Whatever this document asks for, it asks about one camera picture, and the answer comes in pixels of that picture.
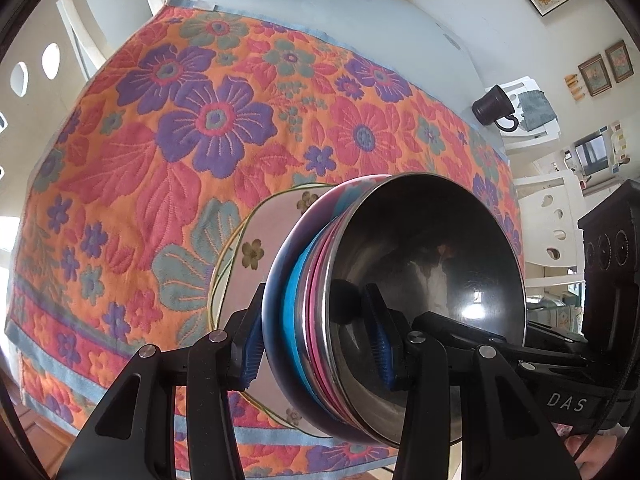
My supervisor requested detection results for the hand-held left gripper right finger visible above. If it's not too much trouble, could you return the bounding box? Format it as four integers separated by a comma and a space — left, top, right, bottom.
362, 282, 571, 480

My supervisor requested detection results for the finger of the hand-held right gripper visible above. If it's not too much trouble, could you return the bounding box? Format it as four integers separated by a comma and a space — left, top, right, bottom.
412, 311, 591, 368

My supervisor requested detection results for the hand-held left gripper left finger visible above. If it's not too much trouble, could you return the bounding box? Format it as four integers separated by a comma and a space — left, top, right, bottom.
57, 282, 266, 480

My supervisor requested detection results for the blue steel bowl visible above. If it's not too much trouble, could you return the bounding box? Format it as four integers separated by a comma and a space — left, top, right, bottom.
281, 185, 371, 406

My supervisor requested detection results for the red steel bowl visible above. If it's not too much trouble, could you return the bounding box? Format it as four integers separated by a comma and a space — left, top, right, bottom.
312, 172, 527, 448

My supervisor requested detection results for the white forest print plate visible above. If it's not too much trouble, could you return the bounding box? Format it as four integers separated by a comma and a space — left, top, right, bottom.
230, 180, 351, 441
206, 212, 331, 443

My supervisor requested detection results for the person's right hand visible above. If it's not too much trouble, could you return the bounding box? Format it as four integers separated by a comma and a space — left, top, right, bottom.
565, 427, 640, 480

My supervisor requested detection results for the grey green cloth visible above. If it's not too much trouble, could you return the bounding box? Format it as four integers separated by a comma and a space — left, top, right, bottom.
517, 90, 558, 131

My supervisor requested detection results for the dark brown mug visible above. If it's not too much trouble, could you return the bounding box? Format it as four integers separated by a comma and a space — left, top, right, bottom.
471, 85, 520, 133

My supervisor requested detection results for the orange floral table mat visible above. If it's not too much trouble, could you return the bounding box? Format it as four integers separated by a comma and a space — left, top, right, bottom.
5, 0, 523, 480

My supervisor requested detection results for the small framed wall picture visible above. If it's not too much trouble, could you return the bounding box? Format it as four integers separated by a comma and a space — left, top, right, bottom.
578, 55, 613, 97
605, 40, 635, 83

